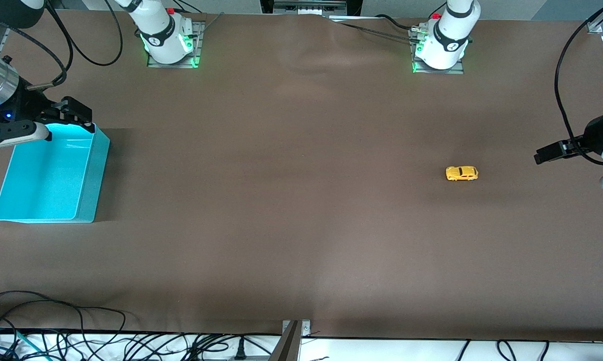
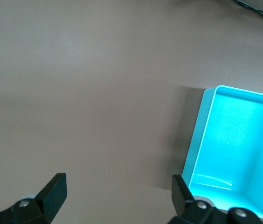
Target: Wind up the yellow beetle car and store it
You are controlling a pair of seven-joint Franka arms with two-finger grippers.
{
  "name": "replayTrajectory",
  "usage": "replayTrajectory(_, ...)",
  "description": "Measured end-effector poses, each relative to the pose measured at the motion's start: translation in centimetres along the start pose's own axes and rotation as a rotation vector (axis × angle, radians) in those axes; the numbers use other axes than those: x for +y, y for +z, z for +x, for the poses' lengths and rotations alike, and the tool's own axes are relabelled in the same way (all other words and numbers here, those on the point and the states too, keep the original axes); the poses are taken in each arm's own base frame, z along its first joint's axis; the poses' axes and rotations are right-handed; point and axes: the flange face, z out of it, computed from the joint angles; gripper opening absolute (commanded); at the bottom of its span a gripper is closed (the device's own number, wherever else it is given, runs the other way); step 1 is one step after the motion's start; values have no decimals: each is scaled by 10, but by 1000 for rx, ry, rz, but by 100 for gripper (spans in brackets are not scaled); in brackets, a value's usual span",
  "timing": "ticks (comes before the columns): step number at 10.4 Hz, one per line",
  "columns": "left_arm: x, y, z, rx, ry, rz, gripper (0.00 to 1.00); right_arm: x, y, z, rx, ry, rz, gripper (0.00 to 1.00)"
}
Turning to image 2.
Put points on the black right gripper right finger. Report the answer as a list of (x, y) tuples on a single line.
[(180, 198)]

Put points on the turquoise plastic bin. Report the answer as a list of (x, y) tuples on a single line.
[(234, 140)]

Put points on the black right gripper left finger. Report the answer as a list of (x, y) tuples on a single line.
[(50, 198)]

